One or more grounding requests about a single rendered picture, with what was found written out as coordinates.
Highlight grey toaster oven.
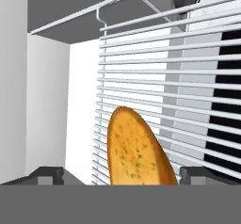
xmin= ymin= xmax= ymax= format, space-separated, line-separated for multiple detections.
xmin=0 ymin=0 xmax=241 ymax=186

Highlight golden herbed baguette bread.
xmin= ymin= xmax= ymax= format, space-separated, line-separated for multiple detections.
xmin=106 ymin=105 xmax=180 ymax=186

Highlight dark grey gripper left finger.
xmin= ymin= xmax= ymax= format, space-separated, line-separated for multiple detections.
xmin=0 ymin=166 xmax=86 ymax=186

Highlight white wire oven rack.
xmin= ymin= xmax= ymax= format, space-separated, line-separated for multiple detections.
xmin=29 ymin=0 xmax=241 ymax=186

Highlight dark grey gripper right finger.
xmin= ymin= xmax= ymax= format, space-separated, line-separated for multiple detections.
xmin=179 ymin=166 xmax=241 ymax=186

